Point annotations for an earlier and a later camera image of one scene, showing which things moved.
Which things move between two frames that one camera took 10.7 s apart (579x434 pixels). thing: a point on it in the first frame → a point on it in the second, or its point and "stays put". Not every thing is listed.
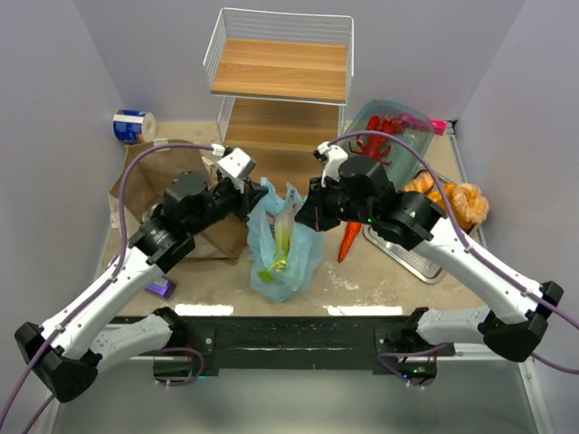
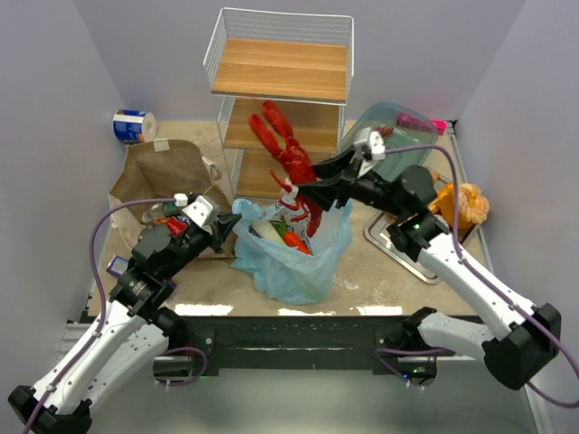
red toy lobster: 374,146 → 275,131
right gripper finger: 311,214 → 326,193
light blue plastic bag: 307,245 → 280,273
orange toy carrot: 351,231 → 291,239
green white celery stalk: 283,224 → 275,231
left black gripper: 247,199 → 215,230
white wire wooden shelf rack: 281,81 stays put
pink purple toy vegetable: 409,121 stays put
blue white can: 134,126 stays put
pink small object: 440,126 stays put
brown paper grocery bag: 147,182 stays put
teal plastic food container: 393,138 stays put
